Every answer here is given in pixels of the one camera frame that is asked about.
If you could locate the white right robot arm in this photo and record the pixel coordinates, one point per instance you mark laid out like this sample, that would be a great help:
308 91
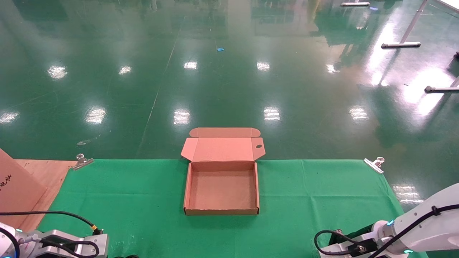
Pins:
441 233

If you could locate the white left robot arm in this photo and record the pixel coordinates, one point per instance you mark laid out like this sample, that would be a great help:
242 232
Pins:
102 245

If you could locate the open brown cardboard box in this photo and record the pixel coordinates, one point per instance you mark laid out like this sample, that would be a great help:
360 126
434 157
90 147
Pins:
222 190

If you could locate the green table cloth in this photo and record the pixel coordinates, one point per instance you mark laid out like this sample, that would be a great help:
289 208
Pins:
287 215

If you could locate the clear plastic scrap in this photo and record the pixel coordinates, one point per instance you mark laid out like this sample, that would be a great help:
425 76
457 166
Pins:
81 143

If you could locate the silver metal binder clip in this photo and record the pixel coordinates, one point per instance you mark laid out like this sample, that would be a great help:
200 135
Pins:
373 165
81 163

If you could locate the short white table foot bar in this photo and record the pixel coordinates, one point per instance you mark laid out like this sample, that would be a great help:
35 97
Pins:
355 4

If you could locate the white table leg with foot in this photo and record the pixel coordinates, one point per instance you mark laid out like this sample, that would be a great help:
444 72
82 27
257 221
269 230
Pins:
401 45

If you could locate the grey table leg with foot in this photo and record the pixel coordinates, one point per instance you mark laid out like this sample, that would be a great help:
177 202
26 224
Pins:
441 89

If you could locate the brown printed cardboard carton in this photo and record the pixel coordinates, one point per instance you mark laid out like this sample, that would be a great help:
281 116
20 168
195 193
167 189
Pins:
18 190

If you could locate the black caster wheel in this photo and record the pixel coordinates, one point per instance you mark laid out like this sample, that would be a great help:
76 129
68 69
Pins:
457 56

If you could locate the white table top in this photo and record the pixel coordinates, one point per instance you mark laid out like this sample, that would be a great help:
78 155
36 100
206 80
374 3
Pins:
452 4

